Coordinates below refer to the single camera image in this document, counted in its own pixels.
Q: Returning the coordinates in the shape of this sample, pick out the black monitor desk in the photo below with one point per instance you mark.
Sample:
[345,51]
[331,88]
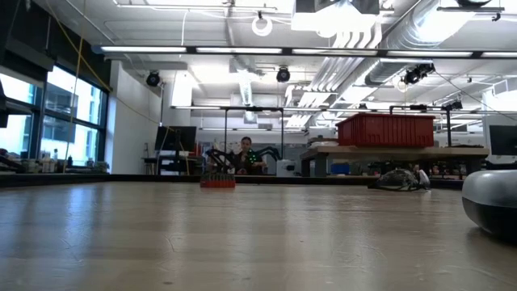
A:
[173,161]

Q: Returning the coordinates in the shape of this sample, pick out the blue box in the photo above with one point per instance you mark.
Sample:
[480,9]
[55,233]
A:
[340,169]

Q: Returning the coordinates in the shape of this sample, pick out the black ceiling camera cluster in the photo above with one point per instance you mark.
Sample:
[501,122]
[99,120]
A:
[416,74]

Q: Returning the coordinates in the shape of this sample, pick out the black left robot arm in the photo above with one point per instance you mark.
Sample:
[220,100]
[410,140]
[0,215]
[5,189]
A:
[1,109]

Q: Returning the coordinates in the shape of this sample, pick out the red ribbed plastic bin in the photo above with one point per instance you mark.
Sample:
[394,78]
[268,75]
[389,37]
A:
[383,131]

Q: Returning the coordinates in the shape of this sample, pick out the black background robot arm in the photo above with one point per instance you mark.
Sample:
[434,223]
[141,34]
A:
[272,153]
[217,158]

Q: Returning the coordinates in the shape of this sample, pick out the white ceiling pipe bundle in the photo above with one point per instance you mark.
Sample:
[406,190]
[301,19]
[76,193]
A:
[343,60]

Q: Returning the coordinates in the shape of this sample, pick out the long linear ceiling light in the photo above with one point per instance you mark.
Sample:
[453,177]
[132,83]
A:
[238,51]
[194,108]

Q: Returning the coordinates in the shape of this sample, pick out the black camera stand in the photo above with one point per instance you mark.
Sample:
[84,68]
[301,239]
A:
[448,129]

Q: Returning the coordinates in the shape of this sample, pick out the person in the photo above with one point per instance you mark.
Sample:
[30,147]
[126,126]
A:
[247,159]

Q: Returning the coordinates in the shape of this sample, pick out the white ceiling air unit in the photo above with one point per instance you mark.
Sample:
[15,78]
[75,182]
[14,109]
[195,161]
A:
[335,22]

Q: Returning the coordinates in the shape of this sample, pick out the wooden workbench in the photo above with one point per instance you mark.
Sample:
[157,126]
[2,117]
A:
[396,151]

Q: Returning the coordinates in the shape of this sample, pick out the black computer monitor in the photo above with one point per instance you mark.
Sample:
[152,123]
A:
[175,139]
[504,140]

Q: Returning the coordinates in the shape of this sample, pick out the black background rig frame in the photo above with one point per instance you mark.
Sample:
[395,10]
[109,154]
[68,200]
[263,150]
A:
[250,109]

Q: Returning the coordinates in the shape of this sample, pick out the white pedestal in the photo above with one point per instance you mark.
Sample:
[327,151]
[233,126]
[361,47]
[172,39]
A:
[285,167]

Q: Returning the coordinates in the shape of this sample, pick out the silver round ceiling duct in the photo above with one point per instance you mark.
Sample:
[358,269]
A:
[428,24]

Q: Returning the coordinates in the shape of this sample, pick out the small red ribbed holder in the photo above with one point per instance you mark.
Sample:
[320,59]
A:
[218,182]

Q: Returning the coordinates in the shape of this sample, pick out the black hanging spotlight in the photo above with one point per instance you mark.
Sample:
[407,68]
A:
[153,79]
[283,74]

